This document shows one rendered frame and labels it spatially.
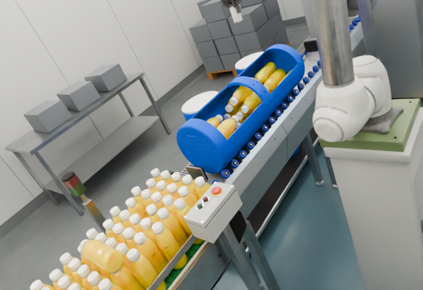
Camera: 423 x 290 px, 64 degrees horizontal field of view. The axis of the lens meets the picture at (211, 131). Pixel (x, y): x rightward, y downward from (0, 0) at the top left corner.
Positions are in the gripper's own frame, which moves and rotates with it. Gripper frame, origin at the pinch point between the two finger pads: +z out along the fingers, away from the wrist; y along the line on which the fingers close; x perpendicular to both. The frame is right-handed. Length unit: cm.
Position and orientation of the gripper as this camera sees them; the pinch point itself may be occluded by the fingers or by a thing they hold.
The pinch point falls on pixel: (236, 14)
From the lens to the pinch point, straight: 160.0
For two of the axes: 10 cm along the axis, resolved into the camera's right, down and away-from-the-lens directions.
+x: 6.4, -5.5, 5.3
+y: 6.8, 0.9, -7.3
